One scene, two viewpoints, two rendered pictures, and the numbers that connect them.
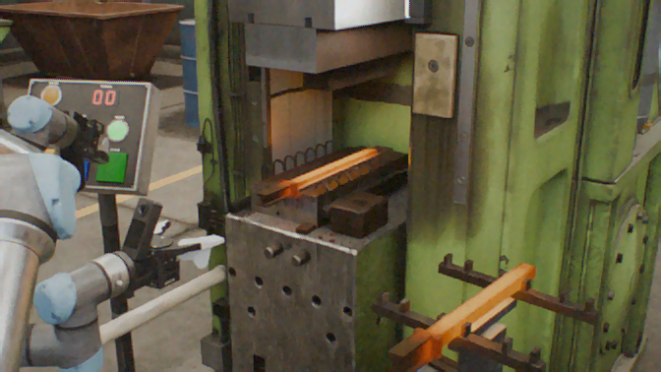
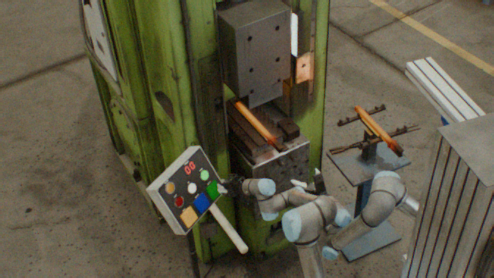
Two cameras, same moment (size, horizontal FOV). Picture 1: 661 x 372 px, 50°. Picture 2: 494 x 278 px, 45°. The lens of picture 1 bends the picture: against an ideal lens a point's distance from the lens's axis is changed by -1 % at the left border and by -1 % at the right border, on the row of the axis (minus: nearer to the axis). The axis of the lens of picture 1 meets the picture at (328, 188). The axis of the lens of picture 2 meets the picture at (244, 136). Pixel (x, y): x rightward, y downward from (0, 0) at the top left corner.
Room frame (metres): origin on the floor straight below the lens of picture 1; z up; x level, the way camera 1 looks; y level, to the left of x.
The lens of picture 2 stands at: (0.66, 2.26, 3.25)
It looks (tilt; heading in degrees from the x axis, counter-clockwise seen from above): 43 degrees down; 296
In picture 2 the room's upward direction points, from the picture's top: 4 degrees counter-clockwise
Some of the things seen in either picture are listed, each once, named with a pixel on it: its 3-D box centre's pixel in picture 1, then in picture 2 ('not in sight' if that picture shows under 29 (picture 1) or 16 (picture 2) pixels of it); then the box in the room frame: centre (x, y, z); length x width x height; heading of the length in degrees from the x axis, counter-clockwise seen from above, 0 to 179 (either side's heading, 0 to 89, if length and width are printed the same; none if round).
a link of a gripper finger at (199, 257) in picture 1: (202, 253); not in sight; (1.26, 0.24, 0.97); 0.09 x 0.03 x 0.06; 109
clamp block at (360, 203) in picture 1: (360, 214); (288, 129); (1.54, -0.07, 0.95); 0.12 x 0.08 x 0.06; 145
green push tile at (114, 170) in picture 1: (112, 167); (213, 190); (1.71, 0.54, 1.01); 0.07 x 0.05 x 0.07; 80
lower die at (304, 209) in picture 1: (333, 178); (247, 124); (1.76, -0.01, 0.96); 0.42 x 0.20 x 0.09; 145
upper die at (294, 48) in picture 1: (333, 37); (244, 73); (1.76, -0.01, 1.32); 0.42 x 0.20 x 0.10; 145
